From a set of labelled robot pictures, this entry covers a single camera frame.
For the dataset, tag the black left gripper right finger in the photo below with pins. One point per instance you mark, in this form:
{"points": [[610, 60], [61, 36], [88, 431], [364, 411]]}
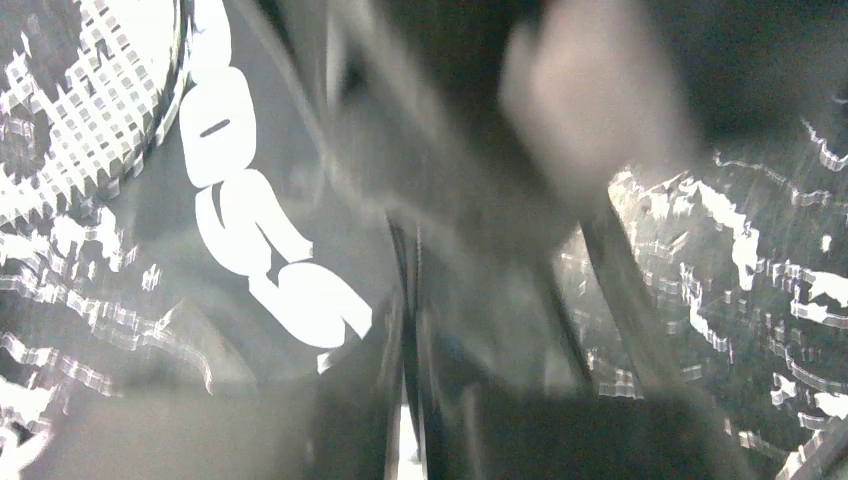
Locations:
{"points": [[500, 400]]}

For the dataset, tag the black racket bag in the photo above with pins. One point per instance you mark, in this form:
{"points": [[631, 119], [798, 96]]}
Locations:
{"points": [[267, 271]]}

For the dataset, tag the badminton racket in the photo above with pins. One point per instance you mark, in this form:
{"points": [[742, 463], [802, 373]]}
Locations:
{"points": [[88, 90]]}

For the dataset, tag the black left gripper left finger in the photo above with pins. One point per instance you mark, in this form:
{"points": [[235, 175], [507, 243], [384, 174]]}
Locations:
{"points": [[355, 401]]}

